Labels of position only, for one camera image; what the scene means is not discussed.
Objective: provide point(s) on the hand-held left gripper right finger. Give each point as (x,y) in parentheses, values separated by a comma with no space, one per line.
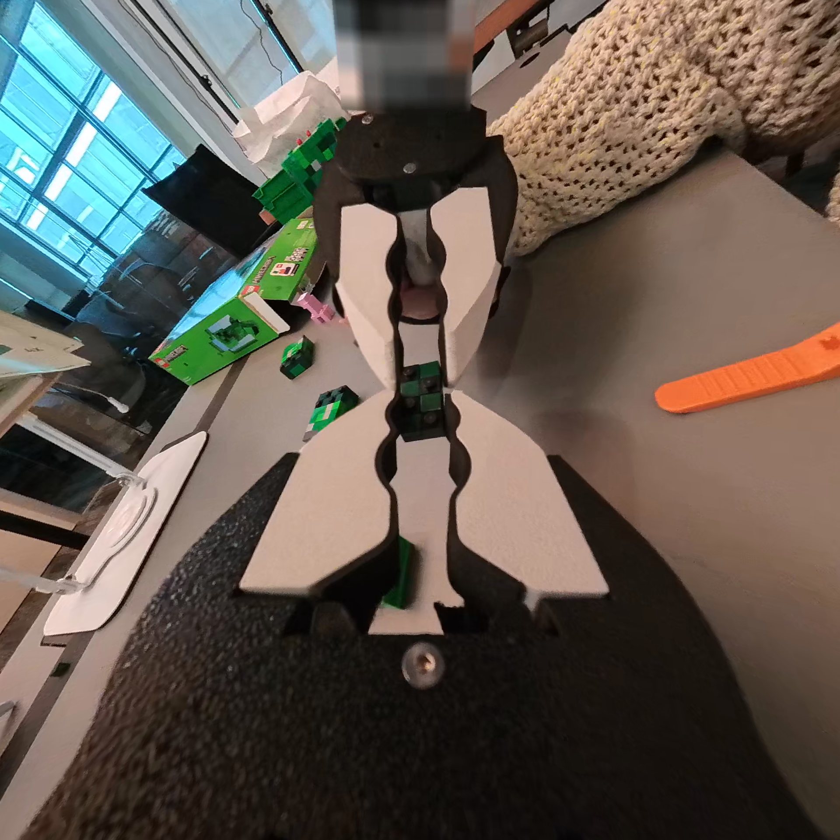
(525,525)

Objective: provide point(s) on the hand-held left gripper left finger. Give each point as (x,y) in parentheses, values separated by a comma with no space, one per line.
(321,525)

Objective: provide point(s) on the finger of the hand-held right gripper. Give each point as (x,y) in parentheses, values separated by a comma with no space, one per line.
(364,275)
(469,262)

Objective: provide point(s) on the green lego face block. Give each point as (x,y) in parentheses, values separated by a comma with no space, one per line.
(400,577)

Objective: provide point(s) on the dark green lego assembly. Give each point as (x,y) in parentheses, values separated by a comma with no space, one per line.
(420,407)

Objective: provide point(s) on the person's right forearm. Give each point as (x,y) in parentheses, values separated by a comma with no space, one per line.
(623,111)

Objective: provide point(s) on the pink lego pig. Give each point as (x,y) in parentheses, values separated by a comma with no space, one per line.
(315,307)

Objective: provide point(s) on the green lego creeper figure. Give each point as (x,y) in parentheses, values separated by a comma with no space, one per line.
(315,157)

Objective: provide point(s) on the dark green lego cube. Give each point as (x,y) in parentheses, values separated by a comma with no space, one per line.
(296,358)

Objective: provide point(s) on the green lego block dark studs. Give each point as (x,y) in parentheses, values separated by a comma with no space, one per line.
(331,410)

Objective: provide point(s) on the green cardboard lego box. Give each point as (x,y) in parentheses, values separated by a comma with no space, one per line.
(216,328)

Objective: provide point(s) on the open lego instruction booklet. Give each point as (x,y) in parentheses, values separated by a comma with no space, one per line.
(33,354)

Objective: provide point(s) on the person's right hand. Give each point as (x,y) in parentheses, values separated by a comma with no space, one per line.
(420,300)

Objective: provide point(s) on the white paper sheets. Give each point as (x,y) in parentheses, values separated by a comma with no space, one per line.
(282,111)

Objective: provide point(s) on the white book stand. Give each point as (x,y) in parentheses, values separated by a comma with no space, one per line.
(131,525)

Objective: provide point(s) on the dark office chairs row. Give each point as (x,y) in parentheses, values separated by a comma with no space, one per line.
(131,295)

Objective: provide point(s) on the orange brick separator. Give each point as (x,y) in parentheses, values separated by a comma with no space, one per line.
(741,377)

